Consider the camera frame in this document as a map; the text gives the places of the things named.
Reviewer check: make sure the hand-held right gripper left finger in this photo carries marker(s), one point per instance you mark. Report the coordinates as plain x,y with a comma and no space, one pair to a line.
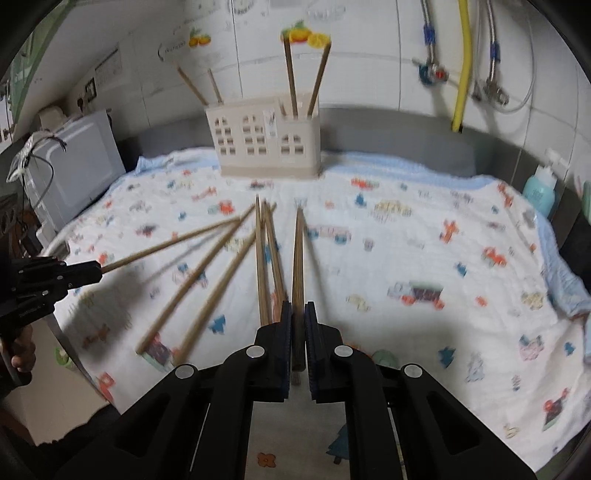
285,360

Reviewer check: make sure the person's left hand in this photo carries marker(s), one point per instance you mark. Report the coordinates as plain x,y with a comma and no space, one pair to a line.
24,357

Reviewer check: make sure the water valve with red knob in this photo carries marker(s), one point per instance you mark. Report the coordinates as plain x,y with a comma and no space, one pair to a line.
431,71

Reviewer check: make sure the black and white wall sticker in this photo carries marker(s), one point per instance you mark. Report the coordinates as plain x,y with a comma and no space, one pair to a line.
108,67

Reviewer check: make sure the wall socket with plug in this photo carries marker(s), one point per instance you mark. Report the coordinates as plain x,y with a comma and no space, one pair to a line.
81,102

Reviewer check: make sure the clear plastic bag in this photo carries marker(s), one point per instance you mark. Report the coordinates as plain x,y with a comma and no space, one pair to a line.
27,152

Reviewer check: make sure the black framed wall socket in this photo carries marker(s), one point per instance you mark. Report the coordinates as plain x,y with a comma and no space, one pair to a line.
91,88

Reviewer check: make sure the cream plastic utensil holder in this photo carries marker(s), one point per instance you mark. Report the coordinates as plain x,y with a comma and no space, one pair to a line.
258,157

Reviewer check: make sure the metal water valve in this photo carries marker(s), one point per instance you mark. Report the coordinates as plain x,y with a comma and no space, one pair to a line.
491,92

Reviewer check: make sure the beige kitchen appliance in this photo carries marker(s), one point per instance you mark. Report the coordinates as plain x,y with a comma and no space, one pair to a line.
51,120

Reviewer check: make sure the white microwave oven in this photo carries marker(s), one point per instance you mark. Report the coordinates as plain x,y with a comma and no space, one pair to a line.
78,166

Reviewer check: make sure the blue pump soap bottle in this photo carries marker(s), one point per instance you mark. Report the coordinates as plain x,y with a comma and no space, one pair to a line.
540,191

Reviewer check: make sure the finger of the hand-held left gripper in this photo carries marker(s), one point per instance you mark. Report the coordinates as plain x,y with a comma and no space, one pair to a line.
81,274

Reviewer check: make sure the white cartoon printed cloth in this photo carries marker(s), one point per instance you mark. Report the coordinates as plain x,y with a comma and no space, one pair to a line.
415,277

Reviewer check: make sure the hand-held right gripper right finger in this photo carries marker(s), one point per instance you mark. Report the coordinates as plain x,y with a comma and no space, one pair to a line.
311,350

